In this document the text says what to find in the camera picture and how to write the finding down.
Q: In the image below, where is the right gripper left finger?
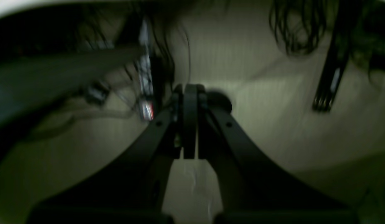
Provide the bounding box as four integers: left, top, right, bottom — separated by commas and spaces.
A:
27, 85, 198, 224

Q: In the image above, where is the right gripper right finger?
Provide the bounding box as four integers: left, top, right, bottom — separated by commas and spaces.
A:
197, 85, 358, 224

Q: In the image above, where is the black power strip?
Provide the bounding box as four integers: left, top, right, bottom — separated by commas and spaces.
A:
137, 18, 155, 121

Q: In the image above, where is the coiled black cable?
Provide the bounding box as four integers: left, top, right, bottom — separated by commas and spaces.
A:
269, 0, 333, 56

